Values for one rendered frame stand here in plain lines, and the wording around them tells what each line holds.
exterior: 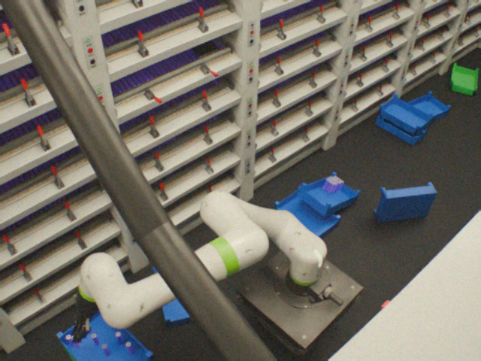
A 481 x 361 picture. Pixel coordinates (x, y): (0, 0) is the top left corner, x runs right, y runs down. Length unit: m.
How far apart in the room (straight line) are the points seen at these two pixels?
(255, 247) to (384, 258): 1.26
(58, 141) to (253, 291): 0.94
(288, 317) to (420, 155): 1.66
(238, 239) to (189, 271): 1.14
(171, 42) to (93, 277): 0.91
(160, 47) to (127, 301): 0.93
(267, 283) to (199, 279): 1.71
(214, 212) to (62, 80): 1.24
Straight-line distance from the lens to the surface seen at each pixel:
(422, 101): 3.67
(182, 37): 1.85
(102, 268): 1.36
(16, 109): 1.64
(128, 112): 1.83
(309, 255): 1.77
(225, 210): 1.49
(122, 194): 0.28
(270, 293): 1.95
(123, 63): 1.74
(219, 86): 2.16
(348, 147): 3.12
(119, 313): 1.31
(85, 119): 0.29
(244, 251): 1.41
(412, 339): 0.36
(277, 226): 1.78
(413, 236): 2.72
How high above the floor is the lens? 2.03
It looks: 46 degrees down
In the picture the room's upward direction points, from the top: 1 degrees clockwise
